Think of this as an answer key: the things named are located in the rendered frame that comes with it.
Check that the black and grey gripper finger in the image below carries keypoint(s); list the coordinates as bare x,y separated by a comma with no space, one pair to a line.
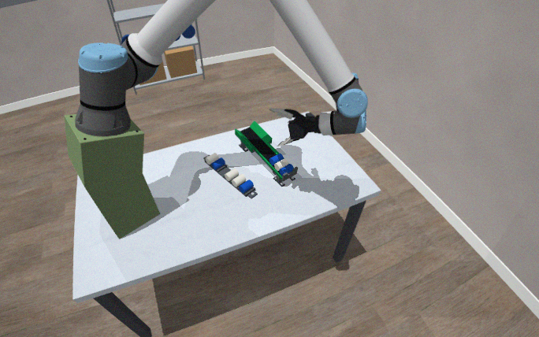
288,113
287,141

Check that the blue cylinder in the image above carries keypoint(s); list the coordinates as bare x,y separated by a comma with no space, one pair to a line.
276,159
218,163
287,168
246,186

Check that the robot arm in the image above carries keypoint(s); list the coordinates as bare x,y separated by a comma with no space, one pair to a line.
105,73

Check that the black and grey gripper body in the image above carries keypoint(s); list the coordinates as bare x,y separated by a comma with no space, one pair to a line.
299,129

